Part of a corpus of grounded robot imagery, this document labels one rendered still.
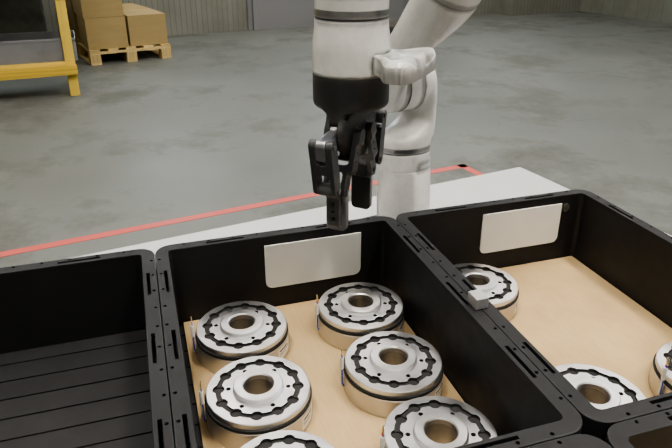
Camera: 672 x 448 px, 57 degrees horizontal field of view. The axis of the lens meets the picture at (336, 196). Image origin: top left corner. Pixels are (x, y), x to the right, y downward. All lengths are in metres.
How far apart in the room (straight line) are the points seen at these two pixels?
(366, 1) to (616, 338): 0.49
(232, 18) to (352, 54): 8.29
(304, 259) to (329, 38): 0.31
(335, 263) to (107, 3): 6.23
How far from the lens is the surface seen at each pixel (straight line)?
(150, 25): 7.06
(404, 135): 1.05
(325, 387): 0.69
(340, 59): 0.58
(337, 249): 0.80
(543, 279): 0.91
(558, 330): 0.81
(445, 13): 0.92
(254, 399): 0.62
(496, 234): 0.89
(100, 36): 6.94
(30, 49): 5.67
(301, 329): 0.77
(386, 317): 0.74
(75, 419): 0.70
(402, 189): 1.07
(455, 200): 1.46
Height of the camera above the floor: 1.27
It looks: 23 degrees down
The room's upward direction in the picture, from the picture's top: straight up
